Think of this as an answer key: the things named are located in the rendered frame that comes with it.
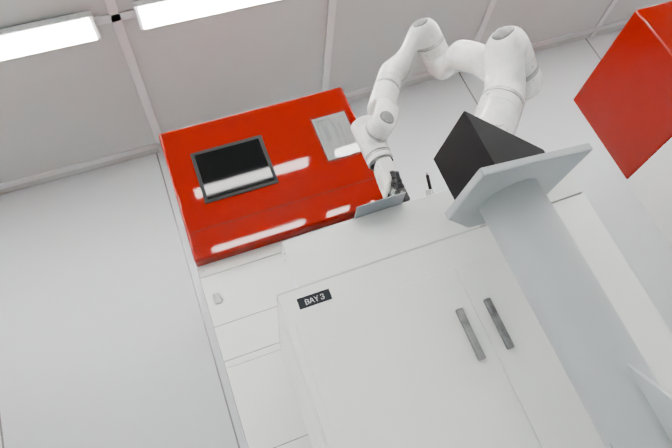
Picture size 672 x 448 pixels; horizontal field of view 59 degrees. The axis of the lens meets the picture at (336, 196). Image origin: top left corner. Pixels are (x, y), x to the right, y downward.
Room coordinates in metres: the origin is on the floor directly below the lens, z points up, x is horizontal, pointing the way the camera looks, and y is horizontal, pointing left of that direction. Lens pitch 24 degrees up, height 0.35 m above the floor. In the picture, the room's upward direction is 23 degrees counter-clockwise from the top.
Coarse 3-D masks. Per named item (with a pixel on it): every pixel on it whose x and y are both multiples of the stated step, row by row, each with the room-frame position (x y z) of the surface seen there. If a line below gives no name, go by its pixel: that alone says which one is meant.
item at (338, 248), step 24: (384, 216) 1.57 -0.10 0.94; (408, 216) 1.59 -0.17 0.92; (432, 216) 1.60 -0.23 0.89; (288, 240) 1.50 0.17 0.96; (312, 240) 1.52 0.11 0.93; (336, 240) 1.53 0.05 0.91; (360, 240) 1.55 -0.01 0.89; (384, 240) 1.56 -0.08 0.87; (408, 240) 1.58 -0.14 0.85; (432, 240) 1.60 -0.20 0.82; (288, 264) 1.53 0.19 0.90; (312, 264) 1.51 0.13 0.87; (336, 264) 1.53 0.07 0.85; (360, 264) 1.54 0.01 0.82
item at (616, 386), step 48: (480, 192) 1.30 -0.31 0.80; (528, 192) 1.34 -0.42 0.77; (528, 240) 1.34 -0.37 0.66; (528, 288) 1.39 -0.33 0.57; (576, 288) 1.34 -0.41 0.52; (576, 336) 1.35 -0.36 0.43; (624, 336) 1.36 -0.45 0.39; (576, 384) 1.40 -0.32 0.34; (624, 384) 1.34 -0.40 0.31; (624, 432) 1.35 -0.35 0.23
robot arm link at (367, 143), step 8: (360, 120) 1.59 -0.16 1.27; (368, 120) 1.60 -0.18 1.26; (352, 128) 1.62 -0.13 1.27; (360, 128) 1.60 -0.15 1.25; (360, 136) 1.60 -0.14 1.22; (368, 136) 1.58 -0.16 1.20; (360, 144) 1.62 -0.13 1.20; (368, 144) 1.60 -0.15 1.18; (376, 144) 1.59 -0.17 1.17; (384, 144) 1.61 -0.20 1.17; (368, 152) 1.60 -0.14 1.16
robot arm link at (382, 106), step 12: (384, 84) 1.68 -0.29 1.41; (396, 84) 1.70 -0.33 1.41; (372, 96) 1.67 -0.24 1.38; (384, 96) 1.66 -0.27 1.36; (396, 96) 1.70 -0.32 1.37; (372, 108) 1.65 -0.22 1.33; (384, 108) 1.55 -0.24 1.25; (396, 108) 1.58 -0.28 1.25; (372, 120) 1.54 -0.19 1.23; (384, 120) 1.53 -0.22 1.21; (396, 120) 1.57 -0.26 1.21; (372, 132) 1.57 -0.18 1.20; (384, 132) 1.56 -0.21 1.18
